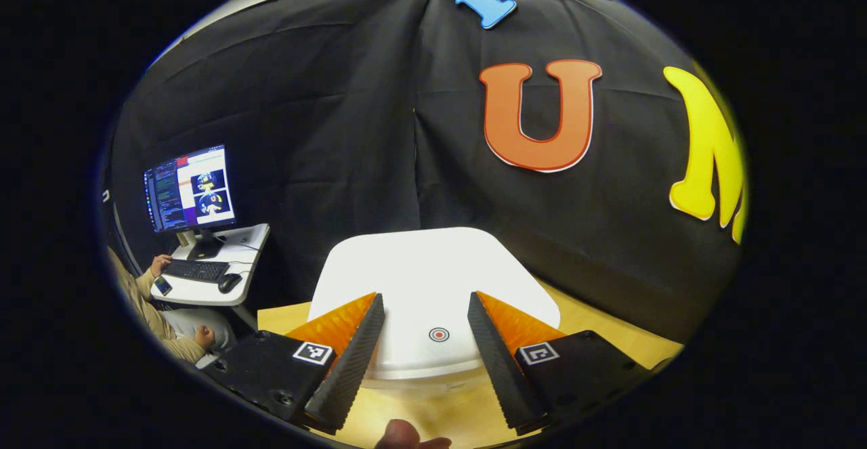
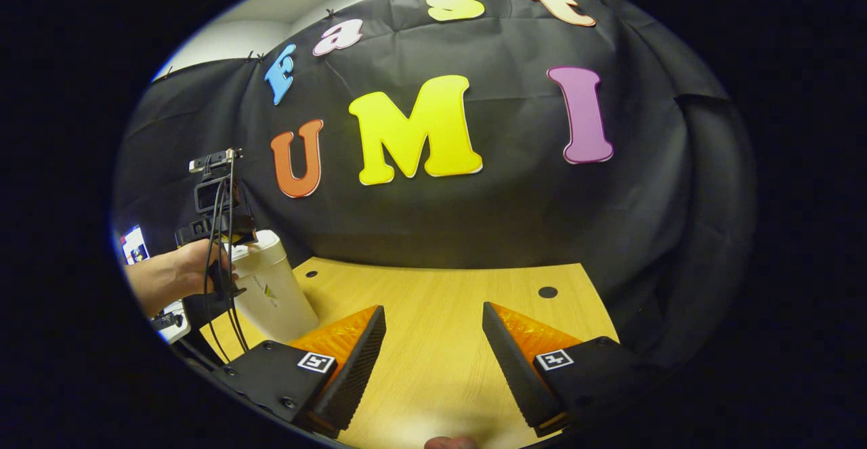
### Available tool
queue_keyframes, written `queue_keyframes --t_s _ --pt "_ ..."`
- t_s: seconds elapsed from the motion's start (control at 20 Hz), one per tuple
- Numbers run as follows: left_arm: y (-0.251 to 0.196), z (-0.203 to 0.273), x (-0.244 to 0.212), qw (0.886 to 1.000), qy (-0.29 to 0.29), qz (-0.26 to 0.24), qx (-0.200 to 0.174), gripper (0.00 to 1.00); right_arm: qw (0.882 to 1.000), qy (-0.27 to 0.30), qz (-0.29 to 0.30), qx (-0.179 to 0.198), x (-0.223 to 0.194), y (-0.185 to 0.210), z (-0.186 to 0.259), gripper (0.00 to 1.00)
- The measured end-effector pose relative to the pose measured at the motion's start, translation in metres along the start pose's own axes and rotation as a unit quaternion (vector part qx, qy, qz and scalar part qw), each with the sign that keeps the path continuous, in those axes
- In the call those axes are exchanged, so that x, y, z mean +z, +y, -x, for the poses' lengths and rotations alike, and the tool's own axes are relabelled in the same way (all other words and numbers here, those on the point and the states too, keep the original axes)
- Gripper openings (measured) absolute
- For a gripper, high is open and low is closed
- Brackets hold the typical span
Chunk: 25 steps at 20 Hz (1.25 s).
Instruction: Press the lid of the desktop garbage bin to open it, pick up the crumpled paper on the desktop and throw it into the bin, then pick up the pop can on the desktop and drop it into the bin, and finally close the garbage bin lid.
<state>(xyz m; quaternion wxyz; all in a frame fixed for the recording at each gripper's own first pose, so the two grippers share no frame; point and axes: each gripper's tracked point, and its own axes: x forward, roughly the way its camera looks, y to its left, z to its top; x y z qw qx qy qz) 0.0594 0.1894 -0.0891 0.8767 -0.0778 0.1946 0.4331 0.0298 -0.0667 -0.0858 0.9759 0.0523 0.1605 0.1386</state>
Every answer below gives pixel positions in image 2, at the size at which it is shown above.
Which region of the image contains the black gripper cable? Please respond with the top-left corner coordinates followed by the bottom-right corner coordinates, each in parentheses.
top-left (202, 165), bottom-right (231, 363)
top-left (226, 154), bottom-right (250, 354)

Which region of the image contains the computer monitor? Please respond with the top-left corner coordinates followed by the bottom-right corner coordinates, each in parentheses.
top-left (121, 226), bottom-right (151, 265)

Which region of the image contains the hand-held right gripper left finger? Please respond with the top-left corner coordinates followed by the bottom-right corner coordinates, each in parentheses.
top-left (215, 304), bottom-right (388, 439)

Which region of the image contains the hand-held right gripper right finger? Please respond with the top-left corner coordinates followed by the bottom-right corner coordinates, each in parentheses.
top-left (482, 301), bottom-right (642, 438)

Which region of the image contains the black backdrop cloth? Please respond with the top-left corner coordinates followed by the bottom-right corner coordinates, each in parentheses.
top-left (112, 0), bottom-right (756, 375)

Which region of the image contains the white desktop garbage bin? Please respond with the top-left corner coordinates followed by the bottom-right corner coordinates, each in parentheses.
top-left (230, 230), bottom-right (320, 344)

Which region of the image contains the wooden desktop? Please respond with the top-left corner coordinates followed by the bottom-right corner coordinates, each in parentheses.
top-left (200, 256), bottom-right (620, 449)

